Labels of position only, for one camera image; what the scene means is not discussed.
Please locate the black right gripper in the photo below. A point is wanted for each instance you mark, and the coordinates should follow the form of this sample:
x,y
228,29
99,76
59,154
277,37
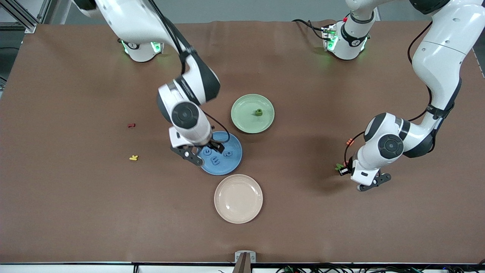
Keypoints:
x,y
213,145

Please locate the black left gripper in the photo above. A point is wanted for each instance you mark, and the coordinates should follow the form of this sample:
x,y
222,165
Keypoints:
x,y
346,168

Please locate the blue foam letter E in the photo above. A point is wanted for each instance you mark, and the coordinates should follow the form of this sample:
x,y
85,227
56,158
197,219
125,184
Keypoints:
x,y
215,161

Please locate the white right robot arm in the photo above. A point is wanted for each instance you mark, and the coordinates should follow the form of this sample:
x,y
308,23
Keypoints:
x,y
129,19

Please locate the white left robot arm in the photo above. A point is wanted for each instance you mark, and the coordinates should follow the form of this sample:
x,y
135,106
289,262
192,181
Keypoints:
x,y
435,64

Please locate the blue plate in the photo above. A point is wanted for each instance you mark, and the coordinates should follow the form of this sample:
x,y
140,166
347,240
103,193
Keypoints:
x,y
231,167

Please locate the green plate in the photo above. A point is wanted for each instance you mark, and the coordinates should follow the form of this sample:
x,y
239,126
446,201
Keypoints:
x,y
242,113

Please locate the beige plate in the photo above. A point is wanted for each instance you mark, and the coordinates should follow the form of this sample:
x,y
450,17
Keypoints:
x,y
238,198

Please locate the brown table cover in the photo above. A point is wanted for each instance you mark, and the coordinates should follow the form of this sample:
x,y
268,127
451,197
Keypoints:
x,y
75,212

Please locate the grey metal bracket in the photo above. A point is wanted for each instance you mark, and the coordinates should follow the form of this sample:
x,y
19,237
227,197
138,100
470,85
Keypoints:
x,y
238,258

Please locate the aluminium frame profile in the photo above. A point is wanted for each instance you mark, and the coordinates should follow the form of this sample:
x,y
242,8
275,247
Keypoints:
x,y
22,22

